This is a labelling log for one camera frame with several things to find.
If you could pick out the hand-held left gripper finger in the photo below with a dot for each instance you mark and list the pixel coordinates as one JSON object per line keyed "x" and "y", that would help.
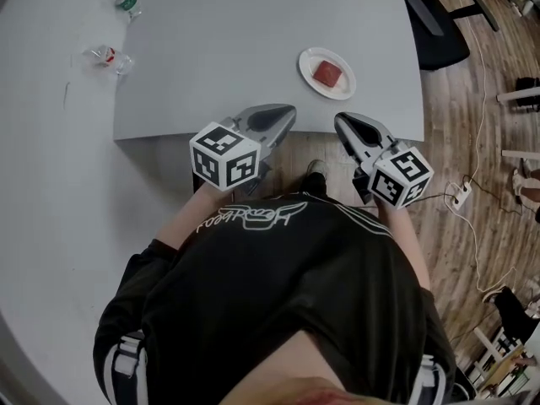
{"x": 266, "y": 110}
{"x": 280, "y": 128}

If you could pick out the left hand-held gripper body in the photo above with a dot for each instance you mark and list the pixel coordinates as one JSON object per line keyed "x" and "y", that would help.
{"x": 221, "y": 154}

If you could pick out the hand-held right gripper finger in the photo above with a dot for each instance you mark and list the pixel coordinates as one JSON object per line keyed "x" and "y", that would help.
{"x": 377, "y": 133}
{"x": 349, "y": 142}

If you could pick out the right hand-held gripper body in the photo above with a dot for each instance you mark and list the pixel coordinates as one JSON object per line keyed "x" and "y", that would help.
{"x": 401, "y": 179}

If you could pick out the white round plate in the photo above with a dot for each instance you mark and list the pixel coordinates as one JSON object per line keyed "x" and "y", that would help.
{"x": 310, "y": 63}

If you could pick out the translucent red plastic piece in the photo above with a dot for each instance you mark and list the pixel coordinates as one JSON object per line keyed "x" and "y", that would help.
{"x": 327, "y": 73}

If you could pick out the person's left forearm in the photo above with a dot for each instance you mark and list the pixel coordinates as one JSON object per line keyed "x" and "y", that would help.
{"x": 190, "y": 217}

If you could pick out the person's right forearm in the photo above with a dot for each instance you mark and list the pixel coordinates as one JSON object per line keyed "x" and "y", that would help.
{"x": 405, "y": 243}

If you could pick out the person's grey shoe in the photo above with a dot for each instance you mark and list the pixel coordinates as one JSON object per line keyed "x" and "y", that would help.
{"x": 316, "y": 168}

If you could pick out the white power strip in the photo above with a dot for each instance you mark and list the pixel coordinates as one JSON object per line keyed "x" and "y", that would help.
{"x": 459, "y": 194}

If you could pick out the black mesh office chair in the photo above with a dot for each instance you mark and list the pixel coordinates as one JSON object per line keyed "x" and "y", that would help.
{"x": 434, "y": 28}

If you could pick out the person's black printed shirt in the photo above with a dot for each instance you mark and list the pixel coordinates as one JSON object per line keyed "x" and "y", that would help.
{"x": 270, "y": 285}

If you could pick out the red label plastic bottle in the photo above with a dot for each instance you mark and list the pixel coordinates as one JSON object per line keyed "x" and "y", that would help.
{"x": 105, "y": 56}

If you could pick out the black backpack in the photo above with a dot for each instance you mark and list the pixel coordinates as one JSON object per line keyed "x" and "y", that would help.
{"x": 512, "y": 314}

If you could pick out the green label plastic bottle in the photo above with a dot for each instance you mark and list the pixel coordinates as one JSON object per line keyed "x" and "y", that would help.
{"x": 125, "y": 1}

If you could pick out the white rack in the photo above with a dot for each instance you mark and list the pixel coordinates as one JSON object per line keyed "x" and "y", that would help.
{"x": 493, "y": 352}

